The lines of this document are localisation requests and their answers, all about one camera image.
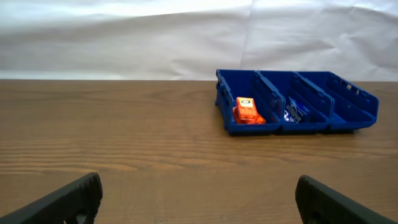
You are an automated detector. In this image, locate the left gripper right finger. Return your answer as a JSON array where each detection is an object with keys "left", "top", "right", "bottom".
[{"left": 295, "top": 174, "right": 398, "bottom": 224}]

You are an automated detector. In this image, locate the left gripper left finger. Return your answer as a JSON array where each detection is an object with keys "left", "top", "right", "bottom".
[{"left": 0, "top": 172, "right": 104, "bottom": 224}]

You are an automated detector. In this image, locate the orange candy box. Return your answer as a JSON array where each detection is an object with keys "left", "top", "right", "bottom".
[
  {"left": 235, "top": 96, "right": 259, "bottom": 122},
  {"left": 232, "top": 106, "right": 267, "bottom": 125}
]

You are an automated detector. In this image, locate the blue tray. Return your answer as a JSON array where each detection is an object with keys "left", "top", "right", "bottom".
[{"left": 214, "top": 68, "right": 380, "bottom": 136}]

